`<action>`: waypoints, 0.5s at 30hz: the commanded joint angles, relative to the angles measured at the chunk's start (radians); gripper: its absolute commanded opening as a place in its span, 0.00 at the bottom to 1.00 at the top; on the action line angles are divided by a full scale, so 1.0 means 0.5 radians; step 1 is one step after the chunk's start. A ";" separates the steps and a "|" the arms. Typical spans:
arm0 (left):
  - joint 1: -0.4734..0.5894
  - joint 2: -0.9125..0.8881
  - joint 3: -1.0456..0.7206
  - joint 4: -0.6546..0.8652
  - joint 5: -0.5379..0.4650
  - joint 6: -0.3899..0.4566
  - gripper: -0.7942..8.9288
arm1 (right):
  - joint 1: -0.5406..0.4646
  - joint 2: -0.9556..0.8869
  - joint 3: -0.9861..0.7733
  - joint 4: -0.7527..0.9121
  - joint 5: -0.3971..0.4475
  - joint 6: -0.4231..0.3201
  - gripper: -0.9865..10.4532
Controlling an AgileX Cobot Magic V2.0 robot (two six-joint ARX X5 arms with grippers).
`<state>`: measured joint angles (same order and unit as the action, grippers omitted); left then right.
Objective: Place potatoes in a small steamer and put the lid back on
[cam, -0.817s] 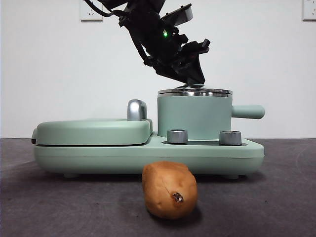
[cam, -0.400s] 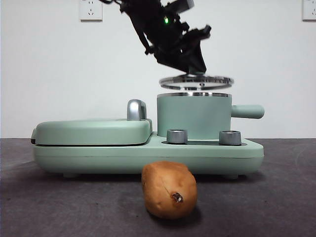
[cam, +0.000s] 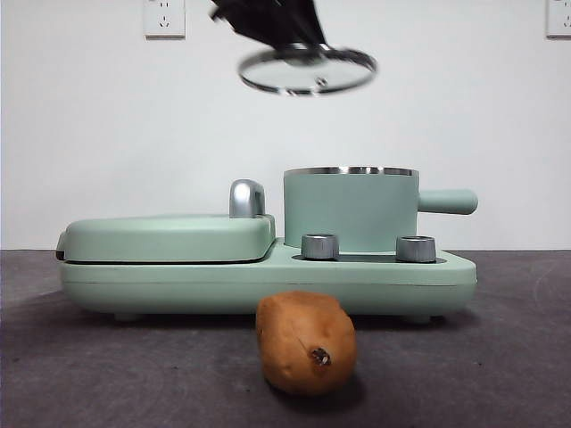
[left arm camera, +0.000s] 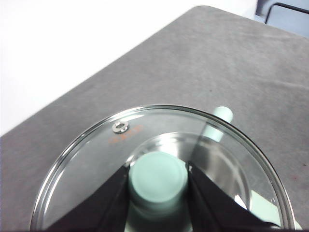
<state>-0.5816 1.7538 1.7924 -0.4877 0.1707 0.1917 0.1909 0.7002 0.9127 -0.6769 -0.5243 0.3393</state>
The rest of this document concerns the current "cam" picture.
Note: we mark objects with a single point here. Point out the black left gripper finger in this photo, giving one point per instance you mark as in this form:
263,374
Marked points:
254,18
308,22

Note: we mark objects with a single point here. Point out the glass pot lid green knob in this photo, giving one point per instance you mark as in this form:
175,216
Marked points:
312,76

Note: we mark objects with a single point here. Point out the brown potato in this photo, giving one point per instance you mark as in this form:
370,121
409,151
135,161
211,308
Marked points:
303,343

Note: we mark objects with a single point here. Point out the mint green hinged grill lid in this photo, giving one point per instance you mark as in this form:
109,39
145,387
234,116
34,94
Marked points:
165,238

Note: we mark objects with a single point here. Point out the silver control knob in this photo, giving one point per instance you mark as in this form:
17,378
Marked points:
416,249
320,246

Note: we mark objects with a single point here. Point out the mint green breakfast machine base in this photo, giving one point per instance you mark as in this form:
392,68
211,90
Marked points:
267,281

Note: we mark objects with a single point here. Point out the white wall socket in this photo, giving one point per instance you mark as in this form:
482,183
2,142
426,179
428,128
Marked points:
164,20
560,20

